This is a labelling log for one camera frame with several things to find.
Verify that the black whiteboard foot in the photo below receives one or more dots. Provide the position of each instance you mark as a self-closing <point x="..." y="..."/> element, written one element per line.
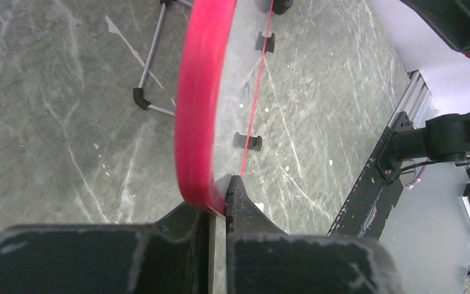
<point x="265" y="44"/>
<point x="247" y="142"/>

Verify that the pink-framed whiteboard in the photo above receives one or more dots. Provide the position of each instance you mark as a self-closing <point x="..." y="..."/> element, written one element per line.
<point x="217" y="92"/>

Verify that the aluminium base frame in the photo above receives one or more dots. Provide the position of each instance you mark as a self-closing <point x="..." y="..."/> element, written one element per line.
<point x="427" y="232"/>

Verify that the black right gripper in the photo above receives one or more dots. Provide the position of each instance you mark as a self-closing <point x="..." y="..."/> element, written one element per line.
<point x="450" y="19"/>

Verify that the black base beam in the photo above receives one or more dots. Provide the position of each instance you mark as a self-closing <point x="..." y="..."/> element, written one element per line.
<point x="371" y="199"/>

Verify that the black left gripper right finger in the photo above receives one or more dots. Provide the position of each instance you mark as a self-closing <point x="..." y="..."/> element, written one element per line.
<point x="261" y="258"/>

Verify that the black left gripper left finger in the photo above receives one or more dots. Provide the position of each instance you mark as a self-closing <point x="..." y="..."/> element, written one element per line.
<point x="172" y="255"/>

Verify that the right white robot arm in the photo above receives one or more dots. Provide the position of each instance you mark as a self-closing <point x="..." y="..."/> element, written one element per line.
<point x="445" y="138"/>

